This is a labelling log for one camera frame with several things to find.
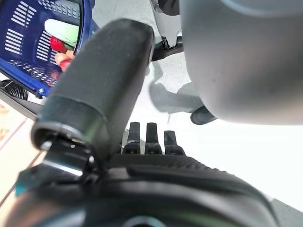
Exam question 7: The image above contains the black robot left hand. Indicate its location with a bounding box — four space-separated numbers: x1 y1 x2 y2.
0 18 280 227

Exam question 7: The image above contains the blue plastic shopping basket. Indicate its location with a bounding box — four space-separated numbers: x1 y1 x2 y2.
0 0 101 97

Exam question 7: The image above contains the pinkish red bell pepper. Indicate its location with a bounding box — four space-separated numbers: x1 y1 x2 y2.
59 59 73 71

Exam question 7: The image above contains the beige potato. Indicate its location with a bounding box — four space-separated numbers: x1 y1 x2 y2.
54 51 74 62

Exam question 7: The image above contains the napa cabbage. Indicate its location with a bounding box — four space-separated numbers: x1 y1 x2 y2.
45 18 80 45

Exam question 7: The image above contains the black robot right foot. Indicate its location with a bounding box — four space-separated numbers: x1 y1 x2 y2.
151 35 185 62

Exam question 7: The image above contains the black robot foot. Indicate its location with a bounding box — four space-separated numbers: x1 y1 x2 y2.
190 105 217 125
151 35 185 62

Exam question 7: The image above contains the silver robot right leg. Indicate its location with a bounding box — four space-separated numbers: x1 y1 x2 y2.
152 0 183 49

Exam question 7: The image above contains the silver robot leg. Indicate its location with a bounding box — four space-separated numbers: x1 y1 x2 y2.
152 0 183 49
179 0 303 125

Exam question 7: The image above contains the black robot left foot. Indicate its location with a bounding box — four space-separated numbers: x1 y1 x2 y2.
190 105 217 125

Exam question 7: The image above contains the silver robot left leg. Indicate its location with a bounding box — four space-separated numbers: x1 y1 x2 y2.
179 0 303 125

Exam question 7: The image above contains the coiled black cable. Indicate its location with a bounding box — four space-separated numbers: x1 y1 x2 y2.
0 80 29 100

